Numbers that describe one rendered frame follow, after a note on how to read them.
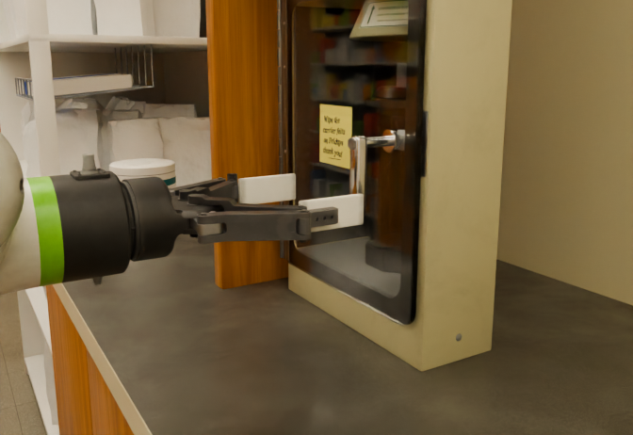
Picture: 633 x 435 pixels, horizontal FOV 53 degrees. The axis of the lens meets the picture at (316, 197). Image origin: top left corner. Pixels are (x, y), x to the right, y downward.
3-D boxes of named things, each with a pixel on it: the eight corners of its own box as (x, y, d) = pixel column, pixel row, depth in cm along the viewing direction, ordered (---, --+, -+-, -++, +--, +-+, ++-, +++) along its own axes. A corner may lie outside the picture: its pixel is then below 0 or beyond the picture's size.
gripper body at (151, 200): (132, 187, 52) (235, 178, 57) (108, 173, 59) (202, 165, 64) (137, 274, 54) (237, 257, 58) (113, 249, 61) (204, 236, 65)
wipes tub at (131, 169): (167, 222, 141) (163, 155, 138) (186, 235, 130) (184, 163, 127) (106, 230, 134) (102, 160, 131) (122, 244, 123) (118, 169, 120)
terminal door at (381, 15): (288, 260, 97) (285, -12, 89) (415, 330, 71) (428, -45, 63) (284, 261, 96) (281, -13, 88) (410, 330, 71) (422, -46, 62)
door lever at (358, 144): (396, 214, 71) (381, 210, 73) (397, 130, 69) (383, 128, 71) (356, 220, 68) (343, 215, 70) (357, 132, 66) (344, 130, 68)
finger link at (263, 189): (240, 206, 69) (238, 204, 70) (296, 199, 73) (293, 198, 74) (240, 179, 69) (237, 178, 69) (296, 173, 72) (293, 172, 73)
